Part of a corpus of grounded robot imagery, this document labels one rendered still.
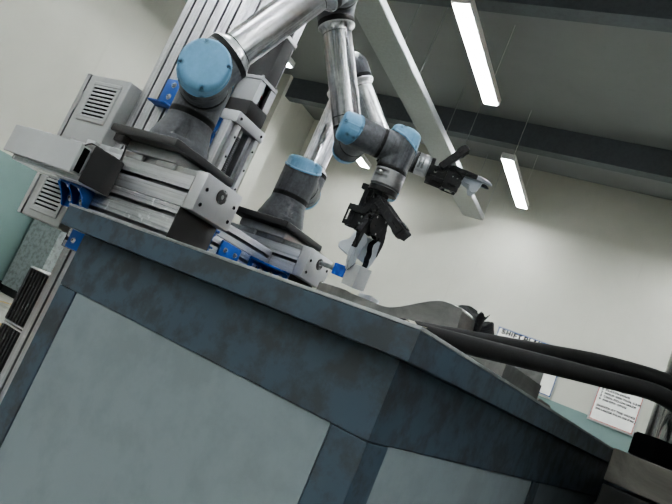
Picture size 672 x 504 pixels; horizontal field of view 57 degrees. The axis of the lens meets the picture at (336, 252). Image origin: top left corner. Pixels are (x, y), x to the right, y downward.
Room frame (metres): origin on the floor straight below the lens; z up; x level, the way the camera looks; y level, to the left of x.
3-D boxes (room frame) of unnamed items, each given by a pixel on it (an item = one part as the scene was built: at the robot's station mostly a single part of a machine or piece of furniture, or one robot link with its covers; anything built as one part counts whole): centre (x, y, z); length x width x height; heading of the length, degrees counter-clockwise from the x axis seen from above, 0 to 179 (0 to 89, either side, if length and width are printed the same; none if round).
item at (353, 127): (1.43, 0.06, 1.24); 0.11 x 0.11 x 0.08; 9
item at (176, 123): (1.48, 0.45, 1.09); 0.15 x 0.15 x 0.10
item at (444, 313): (1.46, -0.27, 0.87); 0.50 x 0.26 x 0.14; 52
